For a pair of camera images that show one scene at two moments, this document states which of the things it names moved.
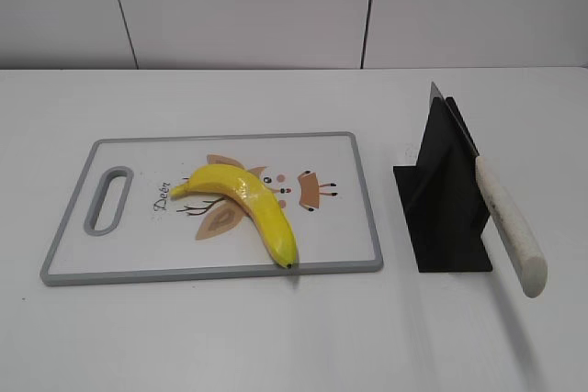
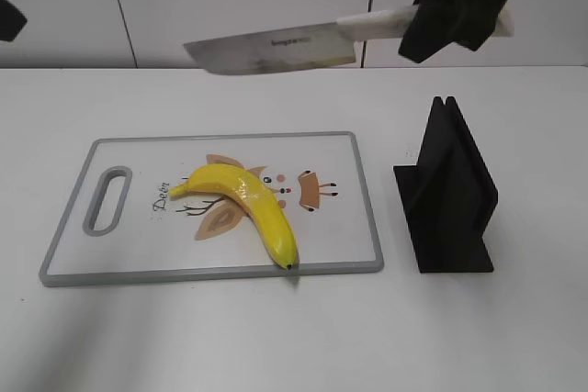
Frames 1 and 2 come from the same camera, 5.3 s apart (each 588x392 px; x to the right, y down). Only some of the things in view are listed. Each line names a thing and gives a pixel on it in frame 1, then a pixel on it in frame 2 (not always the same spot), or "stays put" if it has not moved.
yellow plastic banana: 252,197 stays put
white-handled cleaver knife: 519,244 to 297,49
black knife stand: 442,196 stays put
